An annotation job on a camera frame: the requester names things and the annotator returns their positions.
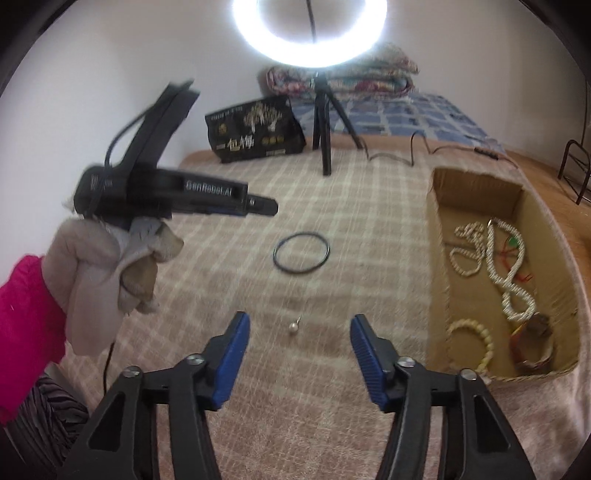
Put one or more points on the black printed bag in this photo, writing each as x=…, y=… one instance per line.
x=254, y=129

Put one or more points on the blue patterned bed sheet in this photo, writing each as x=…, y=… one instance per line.
x=415, y=117

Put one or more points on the red orange bangle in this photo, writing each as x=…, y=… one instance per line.
x=535, y=323

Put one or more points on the black metal clothes rack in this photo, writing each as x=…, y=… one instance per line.
x=561, y=166

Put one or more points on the dark striped clothing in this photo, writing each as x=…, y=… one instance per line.
x=51, y=415

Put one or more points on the beige plaid blanket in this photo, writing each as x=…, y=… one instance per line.
x=258, y=286

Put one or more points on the black phone holder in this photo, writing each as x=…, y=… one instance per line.
x=311, y=21

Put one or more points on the person's left hand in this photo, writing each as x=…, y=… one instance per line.
x=87, y=277

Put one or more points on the cardboard box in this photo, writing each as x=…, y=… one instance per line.
x=466, y=203

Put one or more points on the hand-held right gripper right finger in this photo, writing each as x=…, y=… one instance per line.
x=369, y=364

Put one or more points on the person's left forearm pink sleeve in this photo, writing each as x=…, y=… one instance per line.
x=27, y=323

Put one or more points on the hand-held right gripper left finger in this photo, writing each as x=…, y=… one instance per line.
x=231, y=364

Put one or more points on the black tripod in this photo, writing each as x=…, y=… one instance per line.
x=324, y=129

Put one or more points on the pearl earring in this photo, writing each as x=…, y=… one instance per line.
x=293, y=327

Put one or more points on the folded floral quilt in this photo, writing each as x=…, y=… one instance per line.
x=369, y=81

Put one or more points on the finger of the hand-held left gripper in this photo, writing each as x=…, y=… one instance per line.
x=261, y=206

